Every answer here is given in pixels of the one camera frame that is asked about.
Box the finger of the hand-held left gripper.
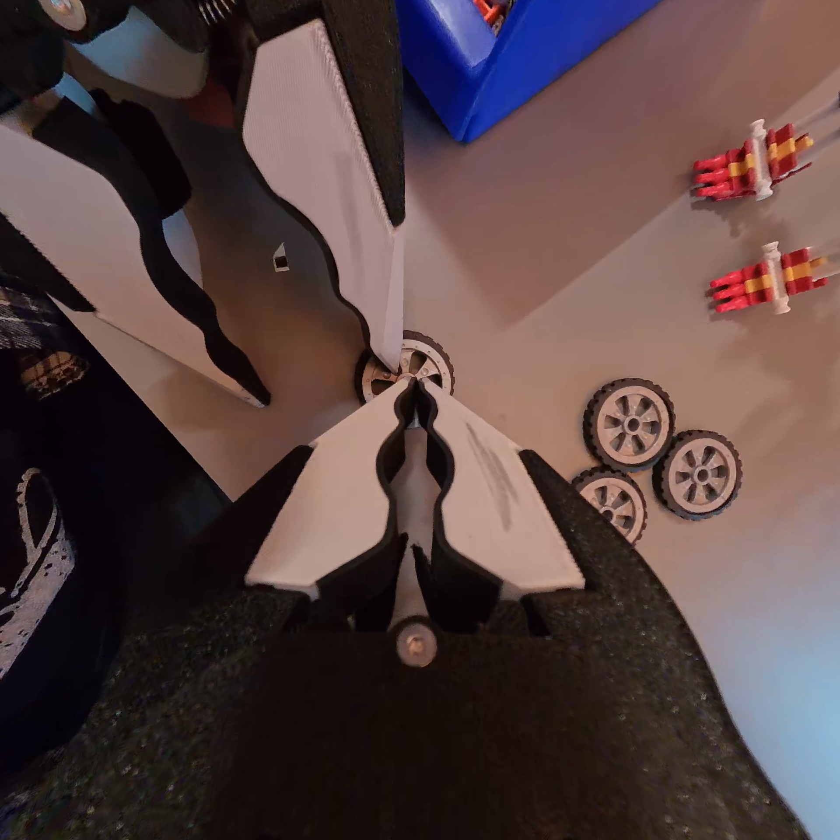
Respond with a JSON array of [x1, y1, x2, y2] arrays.
[[236, 18, 406, 374], [0, 87, 272, 409]]

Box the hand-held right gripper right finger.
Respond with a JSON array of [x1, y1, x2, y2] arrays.
[[415, 381, 586, 633]]

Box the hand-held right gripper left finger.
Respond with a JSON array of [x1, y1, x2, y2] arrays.
[[243, 382, 417, 632]]

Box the grey toy wheel black tyre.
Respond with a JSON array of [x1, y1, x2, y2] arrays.
[[583, 378, 677, 472], [354, 330, 455, 431], [571, 467, 648, 546], [653, 430, 744, 521]]

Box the pile of colourful construction pieces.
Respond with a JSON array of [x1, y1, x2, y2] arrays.
[[469, 0, 519, 37]]

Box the person's plaid shirt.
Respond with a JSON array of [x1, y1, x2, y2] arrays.
[[0, 269, 93, 401]]

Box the blue plastic bin white tag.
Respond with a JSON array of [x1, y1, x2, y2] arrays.
[[394, 0, 664, 144]]

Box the person's dark printed t-shirt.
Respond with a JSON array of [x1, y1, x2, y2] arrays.
[[0, 387, 231, 788]]

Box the colourful construction toy figure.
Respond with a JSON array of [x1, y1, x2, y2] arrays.
[[692, 92, 840, 316]]

